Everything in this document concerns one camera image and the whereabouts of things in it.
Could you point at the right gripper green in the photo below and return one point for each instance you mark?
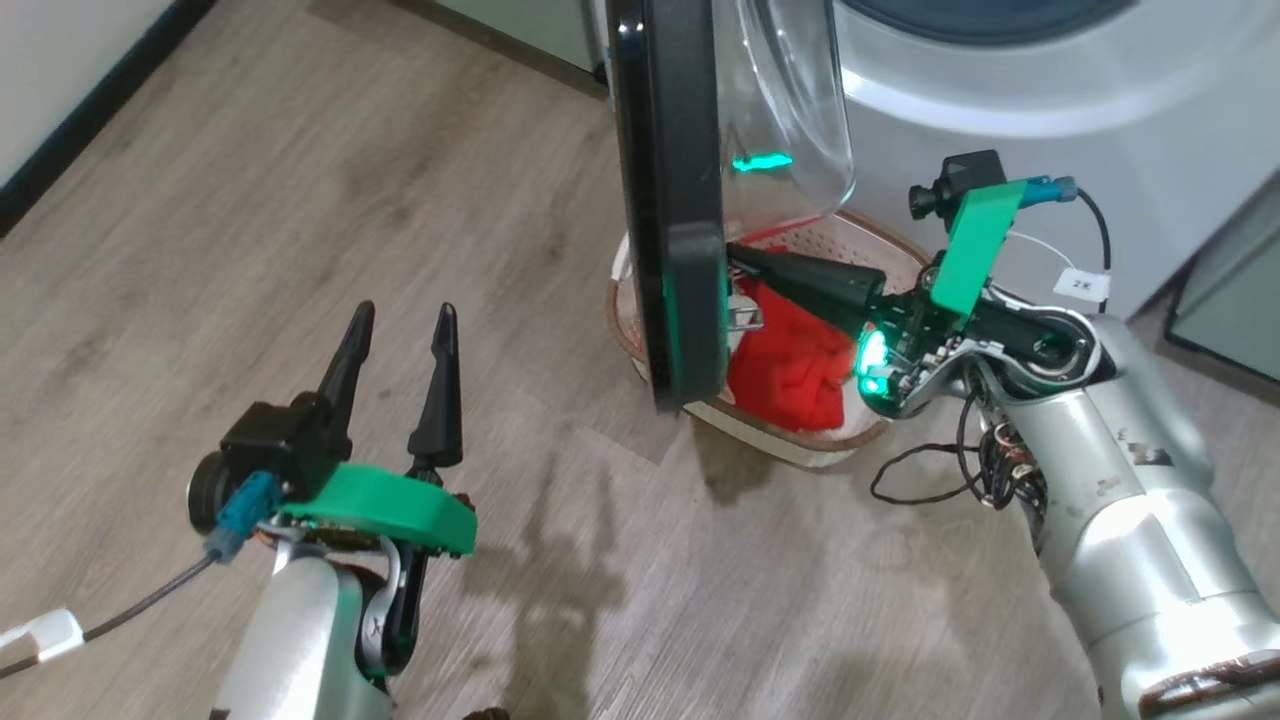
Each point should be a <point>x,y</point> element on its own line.
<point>975,250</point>

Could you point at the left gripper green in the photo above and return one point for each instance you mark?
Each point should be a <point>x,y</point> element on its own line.
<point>400,505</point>

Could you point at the red and white garment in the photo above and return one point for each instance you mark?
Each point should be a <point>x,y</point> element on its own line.
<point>790,370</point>

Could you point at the black round washing machine door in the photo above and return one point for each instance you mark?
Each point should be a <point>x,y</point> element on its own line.
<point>680,200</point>

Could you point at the right white grey robot arm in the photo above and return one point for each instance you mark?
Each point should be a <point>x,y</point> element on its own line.
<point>1130,500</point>

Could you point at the cream perforated laundry basket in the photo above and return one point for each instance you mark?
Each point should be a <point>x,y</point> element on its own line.
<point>800,445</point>

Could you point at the white washing machine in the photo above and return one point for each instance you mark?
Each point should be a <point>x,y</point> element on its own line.
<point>1050,140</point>

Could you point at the plain green cabinet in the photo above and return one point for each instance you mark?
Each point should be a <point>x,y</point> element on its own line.
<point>1235,300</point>

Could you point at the black baseboard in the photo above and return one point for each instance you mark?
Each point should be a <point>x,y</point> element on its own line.
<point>90,110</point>

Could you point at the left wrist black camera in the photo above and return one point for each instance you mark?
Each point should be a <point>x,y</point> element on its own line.
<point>275,450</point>

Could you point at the wrist black camera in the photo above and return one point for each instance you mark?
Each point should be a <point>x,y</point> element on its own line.
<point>955,185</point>
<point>275,450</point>

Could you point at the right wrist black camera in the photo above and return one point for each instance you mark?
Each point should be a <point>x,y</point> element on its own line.
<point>955,185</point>

